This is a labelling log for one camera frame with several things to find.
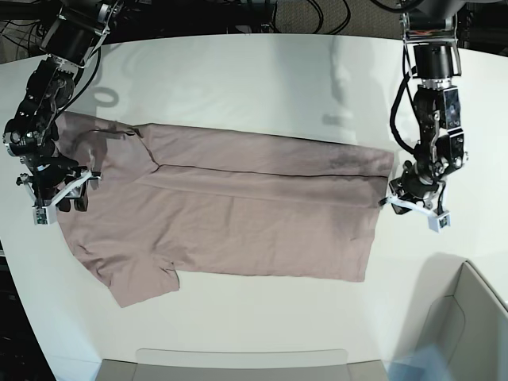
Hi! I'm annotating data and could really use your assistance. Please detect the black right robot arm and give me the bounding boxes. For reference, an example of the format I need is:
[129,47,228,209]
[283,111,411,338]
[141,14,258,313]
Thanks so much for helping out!
[1,1,124,225]

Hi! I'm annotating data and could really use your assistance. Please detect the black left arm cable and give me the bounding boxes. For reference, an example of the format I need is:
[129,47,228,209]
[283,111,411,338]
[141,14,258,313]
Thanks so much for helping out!
[388,37,416,154]

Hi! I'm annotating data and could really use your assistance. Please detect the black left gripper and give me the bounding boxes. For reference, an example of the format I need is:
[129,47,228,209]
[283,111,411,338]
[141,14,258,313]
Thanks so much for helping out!
[389,160,445,209]

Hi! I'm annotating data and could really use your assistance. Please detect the blue translucent object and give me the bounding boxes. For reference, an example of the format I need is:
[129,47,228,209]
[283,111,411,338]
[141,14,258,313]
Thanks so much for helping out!
[387,344,453,381]

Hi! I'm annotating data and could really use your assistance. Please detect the mauve pink T-shirt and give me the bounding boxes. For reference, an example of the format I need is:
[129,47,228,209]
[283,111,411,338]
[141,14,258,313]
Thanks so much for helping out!
[57,113,394,307]

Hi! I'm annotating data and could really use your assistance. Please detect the grey box right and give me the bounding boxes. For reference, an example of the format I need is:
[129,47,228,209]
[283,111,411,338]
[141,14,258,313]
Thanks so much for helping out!
[418,262,507,380]

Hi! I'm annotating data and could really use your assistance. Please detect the white camera bracket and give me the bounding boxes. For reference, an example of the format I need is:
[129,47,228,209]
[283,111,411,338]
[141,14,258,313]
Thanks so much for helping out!
[16,173,74,225]
[379,179,451,233]

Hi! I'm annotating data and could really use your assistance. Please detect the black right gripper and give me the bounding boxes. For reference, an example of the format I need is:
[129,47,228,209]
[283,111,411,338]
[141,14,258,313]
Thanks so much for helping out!
[23,153,102,213]

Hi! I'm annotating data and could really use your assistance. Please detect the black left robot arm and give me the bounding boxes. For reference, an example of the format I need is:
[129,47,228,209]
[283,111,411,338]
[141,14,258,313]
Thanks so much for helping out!
[387,1,467,214]

